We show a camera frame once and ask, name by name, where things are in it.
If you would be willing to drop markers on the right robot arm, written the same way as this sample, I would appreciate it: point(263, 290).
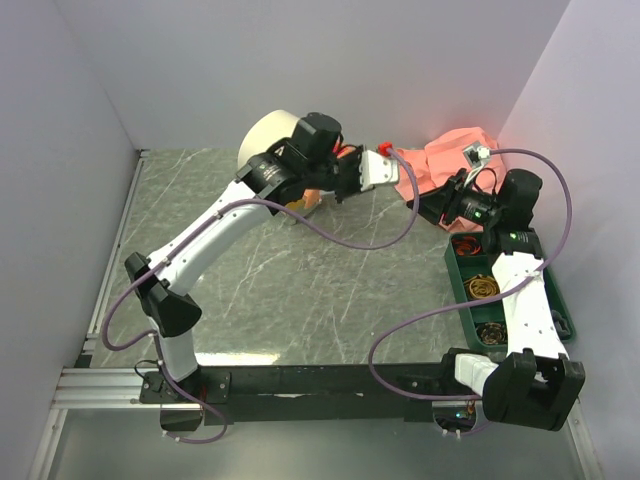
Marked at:
point(536, 384)

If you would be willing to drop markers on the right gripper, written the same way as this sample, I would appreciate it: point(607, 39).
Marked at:
point(457, 189)

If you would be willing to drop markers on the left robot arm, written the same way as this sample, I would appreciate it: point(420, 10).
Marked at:
point(281, 159)

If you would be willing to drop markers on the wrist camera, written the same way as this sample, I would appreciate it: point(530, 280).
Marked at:
point(478, 157)
point(376, 170)

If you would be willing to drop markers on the orange rubber bands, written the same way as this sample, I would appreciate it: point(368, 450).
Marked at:
point(466, 245)

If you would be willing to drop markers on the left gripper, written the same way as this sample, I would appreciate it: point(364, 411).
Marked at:
point(355, 157)

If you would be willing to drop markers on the coiled band lower compartment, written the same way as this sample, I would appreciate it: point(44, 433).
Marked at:
point(492, 333)

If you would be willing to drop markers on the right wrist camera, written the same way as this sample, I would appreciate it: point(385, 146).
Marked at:
point(478, 157)

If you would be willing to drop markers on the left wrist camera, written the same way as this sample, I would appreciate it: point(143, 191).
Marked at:
point(376, 170)

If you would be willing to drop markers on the pink cloth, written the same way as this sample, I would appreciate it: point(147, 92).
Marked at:
point(442, 158)

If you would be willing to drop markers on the black base bar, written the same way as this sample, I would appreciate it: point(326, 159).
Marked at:
point(240, 394)

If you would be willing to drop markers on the green compartment tray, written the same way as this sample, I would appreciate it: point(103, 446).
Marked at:
point(461, 268)

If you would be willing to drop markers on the yellow rubber bands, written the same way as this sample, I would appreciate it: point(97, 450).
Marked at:
point(481, 286)

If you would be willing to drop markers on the round cream drawer cabinet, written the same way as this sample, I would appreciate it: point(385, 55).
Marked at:
point(272, 127)

